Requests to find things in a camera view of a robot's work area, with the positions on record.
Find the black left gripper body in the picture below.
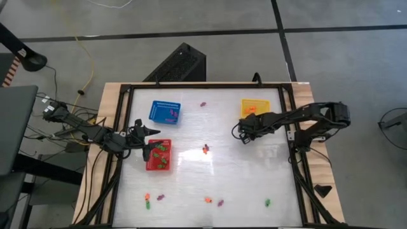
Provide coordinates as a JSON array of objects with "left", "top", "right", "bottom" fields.
[{"left": 126, "top": 118, "right": 151, "bottom": 162}]

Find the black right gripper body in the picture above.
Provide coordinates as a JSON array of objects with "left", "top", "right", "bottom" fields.
[{"left": 240, "top": 113, "right": 266, "bottom": 145}]

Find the red plastic basket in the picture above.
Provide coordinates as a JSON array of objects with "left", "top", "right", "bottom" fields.
[{"left": 146, "top": 138, "right": 172, "bottom": 172}]

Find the blue plastic basket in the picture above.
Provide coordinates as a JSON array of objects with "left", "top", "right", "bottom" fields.
[{"left": 148, "top": 100, "right": 182, "bottom": 125}]

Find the yellow plastic basket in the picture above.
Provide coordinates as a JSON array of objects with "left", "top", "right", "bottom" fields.
[{"left": 240, "top": 99, "right": 272, "bottom": 120}]

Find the black computer tower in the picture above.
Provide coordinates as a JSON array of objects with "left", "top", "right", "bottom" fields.
[{"left": 142, "top": 42, "right": 207, "bottom": 83}]

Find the black floor beam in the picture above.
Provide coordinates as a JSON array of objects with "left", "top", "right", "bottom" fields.
[{"left": 12, "top": 154, "right": 84, "bottom": 186}]

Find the dark grey desk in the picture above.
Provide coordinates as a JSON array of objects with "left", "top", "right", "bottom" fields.
[{"left": 0, "top": 85, "right": 39, "bottom": 176}]

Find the black stand base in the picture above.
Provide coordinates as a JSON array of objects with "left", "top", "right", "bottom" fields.
[{"left": 0, "top": 22, "right": 48, "bottom": 73}]

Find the grey stand foot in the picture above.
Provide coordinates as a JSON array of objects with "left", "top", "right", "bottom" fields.
[{"left": 380, "top": 113, "right": 407, "bottom": 130}]

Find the orange black striped board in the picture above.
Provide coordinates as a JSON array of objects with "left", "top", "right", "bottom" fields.
[{"left": 1, "top": 57, "right": 22, "bottom": 87}]

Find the black metal table frame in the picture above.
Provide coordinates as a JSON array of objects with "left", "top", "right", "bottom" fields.
[{"left": 72, "top": 81, "right": 347, "bottom": 229}]

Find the yellow cable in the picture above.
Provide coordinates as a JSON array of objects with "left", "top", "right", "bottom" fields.
[{"left": 50, "top": 0, "right": 96, "bottom": 147}]

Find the black triangular bracket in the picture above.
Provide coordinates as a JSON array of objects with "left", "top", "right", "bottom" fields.
[{"left": 314, "top": 184, "right": 333, "bottom": 199}]

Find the black cable loop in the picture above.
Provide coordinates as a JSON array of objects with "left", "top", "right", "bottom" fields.
[{"left": 377, "top": 107, "right": 407, "bottom": 160}]

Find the white cable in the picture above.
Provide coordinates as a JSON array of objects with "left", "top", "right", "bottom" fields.
[{"left": 85, "top": 0, "right": 134, "bottom": 10}]

